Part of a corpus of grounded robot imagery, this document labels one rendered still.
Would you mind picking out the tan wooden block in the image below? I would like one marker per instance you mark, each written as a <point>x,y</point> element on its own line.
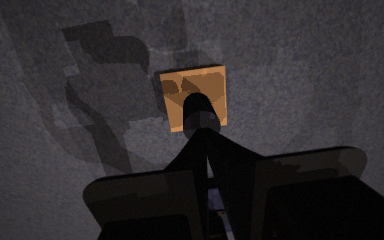
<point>179,83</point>

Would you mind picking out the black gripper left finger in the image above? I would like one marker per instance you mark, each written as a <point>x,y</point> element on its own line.
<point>181,188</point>

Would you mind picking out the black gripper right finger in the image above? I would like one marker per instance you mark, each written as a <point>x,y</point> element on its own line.
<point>243,177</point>

